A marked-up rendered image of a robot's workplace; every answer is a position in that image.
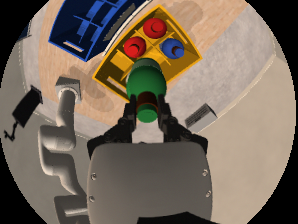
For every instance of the blue bottle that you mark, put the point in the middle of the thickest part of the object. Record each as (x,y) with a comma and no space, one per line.
(171,48)

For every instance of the orange divided crate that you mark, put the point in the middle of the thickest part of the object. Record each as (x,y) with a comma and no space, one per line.
(118,63)

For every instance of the blue crate with dividers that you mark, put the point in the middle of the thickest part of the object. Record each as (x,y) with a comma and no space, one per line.
(70,25)

